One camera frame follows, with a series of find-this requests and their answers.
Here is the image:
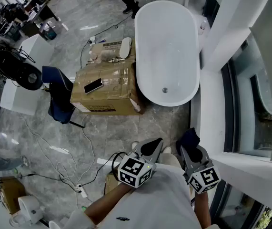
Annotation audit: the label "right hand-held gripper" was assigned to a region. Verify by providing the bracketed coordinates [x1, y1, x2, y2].
[179, 144, 222, 195]

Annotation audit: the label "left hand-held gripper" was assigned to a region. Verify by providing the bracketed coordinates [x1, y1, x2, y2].
[117, 137, 164, 189]

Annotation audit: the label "white bathtub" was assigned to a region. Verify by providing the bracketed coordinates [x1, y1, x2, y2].
[134, 0, 201, 107]

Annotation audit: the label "person's left forearm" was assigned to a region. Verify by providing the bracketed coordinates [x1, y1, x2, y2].
[84, 181, 131, 221]

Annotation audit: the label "person's right forearm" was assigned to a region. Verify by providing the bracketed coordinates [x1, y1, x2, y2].
[192, 191, 212, 229]

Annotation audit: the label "person's beige trousers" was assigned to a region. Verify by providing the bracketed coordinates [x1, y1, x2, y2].
[158, 153, 183, 169]

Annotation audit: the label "person's white shirt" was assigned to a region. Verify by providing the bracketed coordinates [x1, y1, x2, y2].
[64, 163, 219, 229]

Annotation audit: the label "small printed cardboard box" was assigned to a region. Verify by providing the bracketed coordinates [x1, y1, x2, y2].
[104, 172, 122, 195]

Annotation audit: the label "large taped cardboard box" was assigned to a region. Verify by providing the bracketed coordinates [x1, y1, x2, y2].
[70, 38, 147, 116]

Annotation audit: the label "black framed window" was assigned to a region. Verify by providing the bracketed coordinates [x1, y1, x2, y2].
[209, 33, 272, 229]

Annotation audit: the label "black smartphone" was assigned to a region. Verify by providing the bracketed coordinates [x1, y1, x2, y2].
[83, 78, 104, 95]

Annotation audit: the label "metal faucet fitting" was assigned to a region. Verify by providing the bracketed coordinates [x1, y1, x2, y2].
[108, 57, 127, 64]

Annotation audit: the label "blue chair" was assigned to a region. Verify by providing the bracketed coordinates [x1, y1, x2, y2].
[41, 65, 85, 129]

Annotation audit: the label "brown cardboard box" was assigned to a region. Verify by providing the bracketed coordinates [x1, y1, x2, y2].
[0, 177, 27, 215]

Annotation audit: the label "teal waste bin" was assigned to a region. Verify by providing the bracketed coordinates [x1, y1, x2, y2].
[45, 27, 58, 41]

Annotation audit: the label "dark wooden desk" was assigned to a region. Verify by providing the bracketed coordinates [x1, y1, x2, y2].
[22, 2, 60, 27]

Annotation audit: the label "group of black office chairs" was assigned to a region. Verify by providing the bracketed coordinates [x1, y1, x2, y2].
[0, 3, 30, 33]

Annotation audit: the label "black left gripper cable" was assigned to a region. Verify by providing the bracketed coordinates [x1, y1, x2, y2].
[111, 151, 128, 176]

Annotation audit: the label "white floor cable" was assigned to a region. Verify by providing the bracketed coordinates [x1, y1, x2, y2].
[19, 113, 97, 200]

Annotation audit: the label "black floor cable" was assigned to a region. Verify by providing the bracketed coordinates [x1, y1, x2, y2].
[80, 13, 133, 69]

